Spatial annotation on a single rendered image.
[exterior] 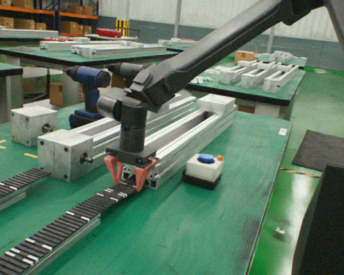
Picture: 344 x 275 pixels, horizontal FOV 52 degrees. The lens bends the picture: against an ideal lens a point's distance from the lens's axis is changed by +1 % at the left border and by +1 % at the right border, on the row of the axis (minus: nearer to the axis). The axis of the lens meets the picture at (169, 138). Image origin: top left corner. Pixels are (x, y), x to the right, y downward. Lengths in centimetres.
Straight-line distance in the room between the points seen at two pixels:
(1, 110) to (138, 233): 210
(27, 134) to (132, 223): 51
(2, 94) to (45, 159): 177
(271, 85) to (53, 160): 196
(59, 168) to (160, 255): 37
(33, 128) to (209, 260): 67
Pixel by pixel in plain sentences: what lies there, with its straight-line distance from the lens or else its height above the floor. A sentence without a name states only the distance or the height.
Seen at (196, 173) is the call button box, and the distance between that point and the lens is 91.
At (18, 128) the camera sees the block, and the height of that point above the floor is 83.
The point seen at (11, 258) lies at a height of 81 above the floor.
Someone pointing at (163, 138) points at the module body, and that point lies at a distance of 104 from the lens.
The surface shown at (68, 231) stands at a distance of 65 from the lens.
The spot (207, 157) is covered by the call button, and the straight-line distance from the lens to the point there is 92.
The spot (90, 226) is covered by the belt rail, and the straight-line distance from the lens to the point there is 71.
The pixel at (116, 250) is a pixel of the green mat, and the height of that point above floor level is 78.
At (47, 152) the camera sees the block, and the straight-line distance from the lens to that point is 91.
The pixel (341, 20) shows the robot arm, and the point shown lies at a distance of 75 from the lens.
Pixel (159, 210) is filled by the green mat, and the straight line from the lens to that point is 79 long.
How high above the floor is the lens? 117
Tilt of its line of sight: 18 degrees down
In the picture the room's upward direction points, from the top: 6 degrees clockwise
